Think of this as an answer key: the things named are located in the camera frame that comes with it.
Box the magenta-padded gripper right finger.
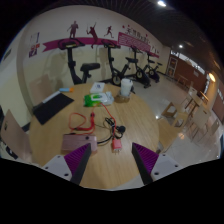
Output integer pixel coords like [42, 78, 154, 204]
[131, 142, 183, 186]

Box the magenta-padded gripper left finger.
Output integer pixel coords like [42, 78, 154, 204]
[43, 143, 93, 186]

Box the wooden chair with open back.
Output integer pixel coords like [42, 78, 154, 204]
[155, 101, 190, 153]

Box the black rectangular mouse pad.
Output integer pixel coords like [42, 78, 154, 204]
[32, 93, 75, 126]

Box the green and white wipes pack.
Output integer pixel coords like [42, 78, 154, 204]
[82, 92, 115, 108]

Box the round wooden coaster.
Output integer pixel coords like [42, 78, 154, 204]
[115, 94, 131, 104]

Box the white and blue pen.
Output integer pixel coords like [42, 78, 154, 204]
[41, 86, 75, 105]

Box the group of wooden tables and chairs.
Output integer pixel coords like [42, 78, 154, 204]
[179, 79, 224, 149]

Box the small white paper packet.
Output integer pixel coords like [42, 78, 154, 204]
[89, 81, 106, 94]

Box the white cup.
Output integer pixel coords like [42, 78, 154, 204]
[119, 78, 134, 98]

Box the row of black exercise bikes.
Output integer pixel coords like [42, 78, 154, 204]
[57, 37, 165, 89]

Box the group of ceiling lights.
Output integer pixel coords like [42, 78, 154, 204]
[156, 0, 217, 83]

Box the red multi-head charging cable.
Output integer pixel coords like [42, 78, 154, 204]
[68, 103, 118, 141]

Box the black power cable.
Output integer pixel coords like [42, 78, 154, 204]
[96, 116, 127, 145]

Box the light wooden chair with handle hole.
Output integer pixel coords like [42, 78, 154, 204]
[0, 109, 34, 164]

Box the grey wall vent plate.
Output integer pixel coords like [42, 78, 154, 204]
[2, 48, 13, 61]

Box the group of wall posters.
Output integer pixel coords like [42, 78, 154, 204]
[28, 31, 41, 59]

